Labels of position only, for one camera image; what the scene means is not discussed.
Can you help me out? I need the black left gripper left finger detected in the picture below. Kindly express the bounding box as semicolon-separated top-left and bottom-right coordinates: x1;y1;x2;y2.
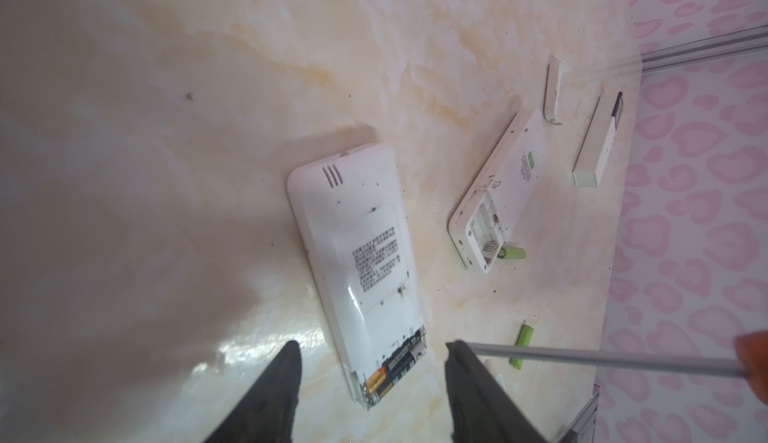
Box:
205;340;302;442

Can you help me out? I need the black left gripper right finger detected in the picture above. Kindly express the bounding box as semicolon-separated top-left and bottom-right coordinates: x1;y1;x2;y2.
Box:
445;340;545;442

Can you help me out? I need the green battery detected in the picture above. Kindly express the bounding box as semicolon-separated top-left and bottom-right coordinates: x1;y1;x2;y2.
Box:
509;322;534;370
497;245;527;260

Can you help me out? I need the white remote with eco sticker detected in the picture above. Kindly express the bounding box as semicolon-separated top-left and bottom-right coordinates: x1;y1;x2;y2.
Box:
448;108;549;274

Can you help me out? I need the white air conditioner remote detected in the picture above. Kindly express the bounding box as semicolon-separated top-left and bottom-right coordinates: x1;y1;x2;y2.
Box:
287;143;427;410

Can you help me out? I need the orange handled screwdriver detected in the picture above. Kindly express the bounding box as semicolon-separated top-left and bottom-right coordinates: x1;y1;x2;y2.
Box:
468;331;767;403

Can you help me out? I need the white battery cover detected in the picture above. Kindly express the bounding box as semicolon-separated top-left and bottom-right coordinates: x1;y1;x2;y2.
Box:
543;56;564;126

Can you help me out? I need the slim white remote with display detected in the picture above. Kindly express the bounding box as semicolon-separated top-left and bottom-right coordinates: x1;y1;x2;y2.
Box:
572;87;624;188

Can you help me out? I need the black yellow battery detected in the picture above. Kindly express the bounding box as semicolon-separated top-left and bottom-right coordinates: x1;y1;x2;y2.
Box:
365;340;426;401

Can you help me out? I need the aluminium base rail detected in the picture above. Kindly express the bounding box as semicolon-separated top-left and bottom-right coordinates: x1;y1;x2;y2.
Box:
554;383;600;443

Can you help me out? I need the aluminium corner frame post right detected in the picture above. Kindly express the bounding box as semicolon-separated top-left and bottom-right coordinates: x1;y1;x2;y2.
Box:
575;22;768;78

